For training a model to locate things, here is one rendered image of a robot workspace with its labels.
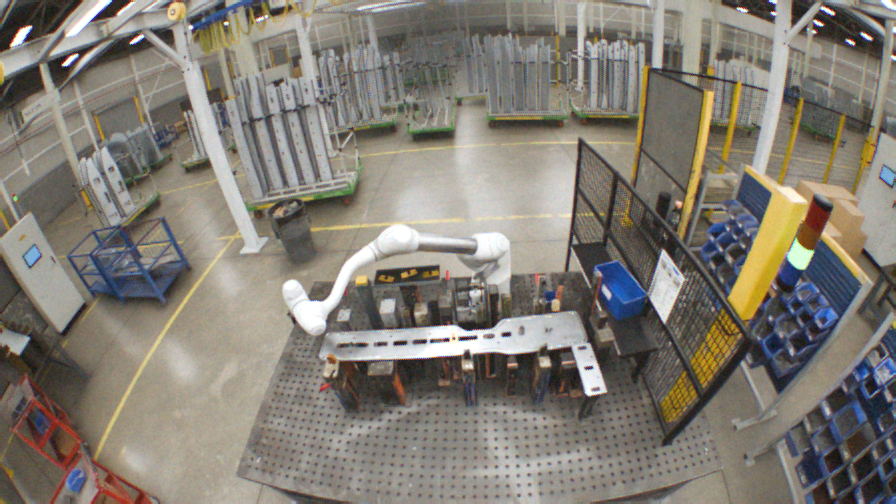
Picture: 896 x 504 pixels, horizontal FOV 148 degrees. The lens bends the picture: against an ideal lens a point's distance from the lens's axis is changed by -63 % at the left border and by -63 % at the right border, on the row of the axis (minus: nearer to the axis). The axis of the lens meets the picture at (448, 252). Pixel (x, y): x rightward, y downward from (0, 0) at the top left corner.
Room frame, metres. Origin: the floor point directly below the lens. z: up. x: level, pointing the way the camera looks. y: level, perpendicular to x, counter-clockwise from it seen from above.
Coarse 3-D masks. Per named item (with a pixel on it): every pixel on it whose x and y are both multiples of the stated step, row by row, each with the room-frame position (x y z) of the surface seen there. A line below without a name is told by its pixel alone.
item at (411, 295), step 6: (402, 288) 1.40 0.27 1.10; (408, 288) 1.40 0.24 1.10; (414, 288) 1.40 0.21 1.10; (402, 294) 1.41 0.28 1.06; (408, 294) 1.41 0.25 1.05; (414, 294) 1.40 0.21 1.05; (420, 294) 1.47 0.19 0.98; (408, 300) 1.41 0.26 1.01; (414, 300) 1.41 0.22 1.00; (420, 300) 1.43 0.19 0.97; (408, 306) 1.41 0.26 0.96; (414, 306) 1.40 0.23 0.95; (414, 318) 1.41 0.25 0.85; (414, 324) 1.41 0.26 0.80
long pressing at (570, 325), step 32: (512, 320) 1.17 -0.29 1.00; (544, 320) 1.13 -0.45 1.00; (576, 320) 1.10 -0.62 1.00; (320, 352) 1.09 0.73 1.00; (352, 352) 1.07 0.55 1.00; (384, 352) 1.06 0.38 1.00; (416, 352) 1.04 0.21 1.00; (448, 352) 1.02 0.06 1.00; (480, 352) 1.00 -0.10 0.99; (512, 352) 0.97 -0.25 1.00
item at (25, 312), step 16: (0, 256) 2.21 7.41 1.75; (0, 272) 2.04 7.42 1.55; (0, 288) 1.87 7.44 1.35; (16, 288) 2.15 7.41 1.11; (0, 304) 1.69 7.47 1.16; (16, 304) 1.96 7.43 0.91; (32, 304) 2.23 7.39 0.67; (0, 320) 1.50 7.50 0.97; (16, 320) 1.76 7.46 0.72; (32, 320) 2.03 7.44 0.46; (0, 384) 0.65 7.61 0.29; (0, 400) 0.41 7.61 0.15
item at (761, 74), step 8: (736, 64) 9.53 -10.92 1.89; (744, 64) 9.09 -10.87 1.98; (760, 72) 8.19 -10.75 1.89; (768, 72) 7.81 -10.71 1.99; (760, 80) 8.14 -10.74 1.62; (768, 80) 7.75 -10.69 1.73; (744, 88) 8.91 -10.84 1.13; (752, 104) 8.35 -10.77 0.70; (752, 112) 8.28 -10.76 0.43; (760, 112) 7.88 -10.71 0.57; (752, 120) 8.20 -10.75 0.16; (760, 120) 7.80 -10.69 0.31
